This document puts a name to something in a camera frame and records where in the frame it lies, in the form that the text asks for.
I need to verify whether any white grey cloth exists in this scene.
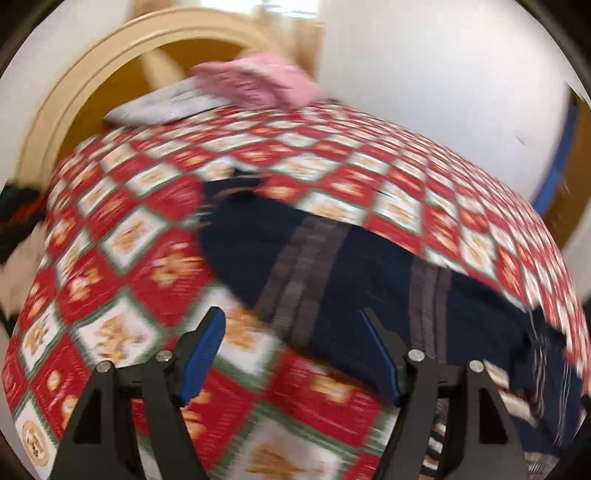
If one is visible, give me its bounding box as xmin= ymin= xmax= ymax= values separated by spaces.
xmin=104 ymin=76 xmax=223 ymax=126

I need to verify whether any pink cloth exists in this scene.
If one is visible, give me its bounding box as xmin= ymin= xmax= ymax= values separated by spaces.
xmin=191 ymin=52 xmax=325 ymax=110

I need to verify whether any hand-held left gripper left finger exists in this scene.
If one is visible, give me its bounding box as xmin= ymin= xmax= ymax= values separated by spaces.
xmin=48 ymin=305 xmax=227 ymax=480

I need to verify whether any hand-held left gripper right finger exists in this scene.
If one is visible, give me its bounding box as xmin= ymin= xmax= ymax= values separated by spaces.
xmin=359 ymin=308 xmax=530 ymax=480

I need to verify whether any red checkered printed blanket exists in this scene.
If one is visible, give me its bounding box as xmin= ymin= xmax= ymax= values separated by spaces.
xmin=0 ymin=102 xmax=585 ymax=480

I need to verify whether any blue strip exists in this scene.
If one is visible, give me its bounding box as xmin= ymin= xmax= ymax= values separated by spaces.
xmin=531 ymin=104 xmax=581 ymax=214

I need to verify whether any cream wooden bed headboard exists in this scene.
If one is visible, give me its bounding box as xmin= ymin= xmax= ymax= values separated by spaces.
xmin=16 ymin=7 xmax=289 ymax=183

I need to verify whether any dark clothes pile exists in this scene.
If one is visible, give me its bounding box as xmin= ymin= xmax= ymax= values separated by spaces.
xmin=0 ymin=184 xmax=48 ymax=324

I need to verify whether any navy knitted sweater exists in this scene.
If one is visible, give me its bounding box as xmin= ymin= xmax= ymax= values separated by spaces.
xmin=198 ymin=168 xmax=583 ymax=468

